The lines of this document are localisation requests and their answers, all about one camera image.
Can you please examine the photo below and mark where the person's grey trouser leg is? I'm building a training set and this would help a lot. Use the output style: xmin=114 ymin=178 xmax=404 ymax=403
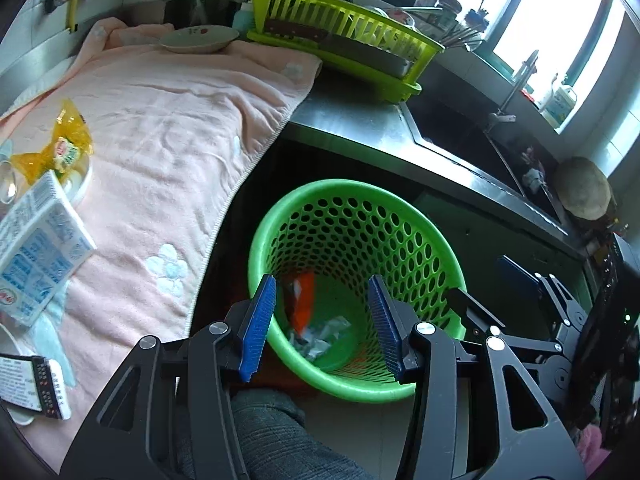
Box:
xmin=175 ymin=390 xmax=381 ymax=480

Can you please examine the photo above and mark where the clear plastic dish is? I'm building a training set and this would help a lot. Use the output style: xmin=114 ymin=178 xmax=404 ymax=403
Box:
xmin=52 ymin=152 xmax=94 ymax=207

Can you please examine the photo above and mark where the orange and clear trash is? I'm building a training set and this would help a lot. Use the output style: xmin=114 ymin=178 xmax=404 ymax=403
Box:
xmin=287 ymin=316 xmax=353 ymax=361

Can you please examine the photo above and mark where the white detergent bottle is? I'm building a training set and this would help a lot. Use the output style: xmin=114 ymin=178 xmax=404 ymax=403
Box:
xmin=539 ymin=74 xmax=578 ymax=128

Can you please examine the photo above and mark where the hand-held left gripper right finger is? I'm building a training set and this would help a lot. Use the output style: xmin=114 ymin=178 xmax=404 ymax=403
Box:
xmin=367 ymin=275 xmax=588 ymax=480

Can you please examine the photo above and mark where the teal bottle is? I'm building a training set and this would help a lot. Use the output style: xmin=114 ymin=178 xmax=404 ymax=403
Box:
xmin=232 ymin=2 xmax=256 ymax=31

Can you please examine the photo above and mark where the white blue printed carton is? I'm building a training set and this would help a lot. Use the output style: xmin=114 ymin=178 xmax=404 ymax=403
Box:
xmin=0 ymin=170 xmax=98 ymax=326

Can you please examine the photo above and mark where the pink printed towel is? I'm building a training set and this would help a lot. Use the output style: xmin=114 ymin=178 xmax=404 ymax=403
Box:
xmin=0 ymin=17 xmax=323 ymax=466

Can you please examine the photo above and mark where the orange snack wrapper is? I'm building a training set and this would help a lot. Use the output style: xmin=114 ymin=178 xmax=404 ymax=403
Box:
xmin=280 ymin=272 xmax=317 ymax=336

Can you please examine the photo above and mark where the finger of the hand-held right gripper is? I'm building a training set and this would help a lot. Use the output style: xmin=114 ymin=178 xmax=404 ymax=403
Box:
xmin=497 ymin=255 xmax=590 ymax=333
xmin=445 ymin=287 xmax=568 ymax=361

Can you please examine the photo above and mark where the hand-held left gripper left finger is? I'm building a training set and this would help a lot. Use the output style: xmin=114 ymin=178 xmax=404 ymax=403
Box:
xmin=60 ymin=274 xmax=278 ymax=480

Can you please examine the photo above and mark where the stainless steel sink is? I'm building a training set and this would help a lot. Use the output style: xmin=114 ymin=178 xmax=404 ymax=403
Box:
xmin=405 ymin=95 xmax=566 ymax=221

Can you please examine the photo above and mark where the round wooden chopping block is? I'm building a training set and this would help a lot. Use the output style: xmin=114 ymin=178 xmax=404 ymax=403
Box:
xmin=552 ymin=156 xmax=618 ymax=221

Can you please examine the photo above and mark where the green perforated plastic basket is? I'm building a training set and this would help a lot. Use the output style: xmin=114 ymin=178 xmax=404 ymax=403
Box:
xmin=248 ymin=178 xmax=468 ymax=403

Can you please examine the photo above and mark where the white plate with flower print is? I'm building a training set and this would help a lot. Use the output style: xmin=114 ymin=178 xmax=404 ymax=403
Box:
xmin=160 ymin=26 xmax=241 ymax=55

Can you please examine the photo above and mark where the lime green dish rack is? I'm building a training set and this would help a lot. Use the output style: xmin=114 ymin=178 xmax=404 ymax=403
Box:
xmin=245 ymin=0 xmax=446 ymax=106

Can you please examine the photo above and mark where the yellow snack packet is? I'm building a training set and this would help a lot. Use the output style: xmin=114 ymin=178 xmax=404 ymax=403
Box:
xmin=10 ymin=99 xmax=95 ymax=183

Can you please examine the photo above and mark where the black white printed box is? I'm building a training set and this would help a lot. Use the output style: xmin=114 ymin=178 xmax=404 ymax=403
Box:
xmin=0 ymin=354 xmax=72 ymax=421

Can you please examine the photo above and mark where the pink cloth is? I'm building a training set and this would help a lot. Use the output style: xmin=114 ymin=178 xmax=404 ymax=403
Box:
xmin=575 ymin=422 xmax=616 ymax=467

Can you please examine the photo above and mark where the steel sink faucet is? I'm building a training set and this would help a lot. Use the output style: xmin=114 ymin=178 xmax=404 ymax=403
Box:
xmin=487 ymin=50 xmax=541 ymax=123

